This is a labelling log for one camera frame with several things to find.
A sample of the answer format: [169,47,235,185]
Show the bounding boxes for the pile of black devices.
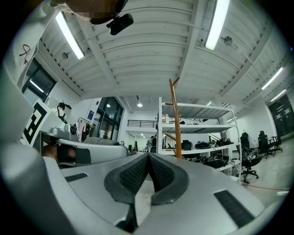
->
[195,136,234,149]

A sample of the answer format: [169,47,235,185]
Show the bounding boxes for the person's head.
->
[50,0,127,25]

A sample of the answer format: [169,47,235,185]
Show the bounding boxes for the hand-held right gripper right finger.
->
[135,152,276,235]

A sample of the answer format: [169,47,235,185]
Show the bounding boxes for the white metal shelving unit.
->
[156,96,243,183]

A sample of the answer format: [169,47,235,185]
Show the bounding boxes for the orange floor cable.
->
[243,183,290,191]

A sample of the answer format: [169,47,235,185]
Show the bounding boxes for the black office chair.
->
[241,146,265,184]
[257,130,283,159]
[239,132,250,150]

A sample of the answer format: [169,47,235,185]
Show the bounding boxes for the orange wooden coat stand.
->
[164,77,184,159]

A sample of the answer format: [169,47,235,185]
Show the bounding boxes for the pile of black cables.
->
[183,155,232,168]

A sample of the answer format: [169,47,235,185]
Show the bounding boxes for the clothes rail with garments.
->
[77,117,96,142]

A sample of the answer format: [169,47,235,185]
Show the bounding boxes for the person's left hand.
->
[43,145,58,159]

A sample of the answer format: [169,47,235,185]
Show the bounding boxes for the black head camera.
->
[105,13,135,36]

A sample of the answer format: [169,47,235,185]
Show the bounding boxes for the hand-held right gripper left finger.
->
[42,152,150,232]

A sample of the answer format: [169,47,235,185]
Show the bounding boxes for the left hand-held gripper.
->
[20,98,129,167]

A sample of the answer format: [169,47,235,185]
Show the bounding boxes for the long ceiling light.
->
[261,67,284,90]
[204,0,230,50]
[55,11,85,60]
[270,89,288,103]

